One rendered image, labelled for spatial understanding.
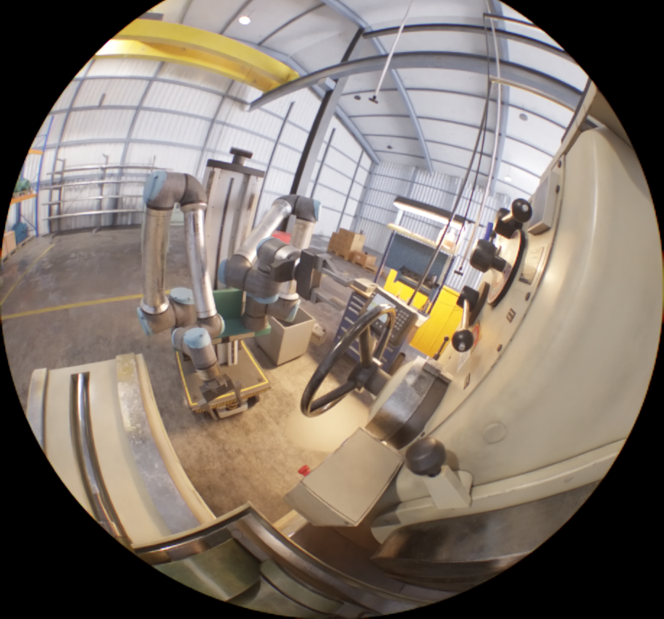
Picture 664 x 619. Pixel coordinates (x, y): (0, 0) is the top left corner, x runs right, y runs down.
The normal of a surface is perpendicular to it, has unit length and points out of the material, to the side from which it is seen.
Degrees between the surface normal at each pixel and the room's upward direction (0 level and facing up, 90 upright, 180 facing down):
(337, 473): 0
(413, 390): 37
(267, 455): 0
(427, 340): 90
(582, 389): 90
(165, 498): 0
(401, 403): 52
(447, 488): 90
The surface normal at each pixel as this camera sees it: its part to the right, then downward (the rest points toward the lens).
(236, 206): 0.67, 0.45
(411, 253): -0.66, 0.07
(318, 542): 0.29, -0.89
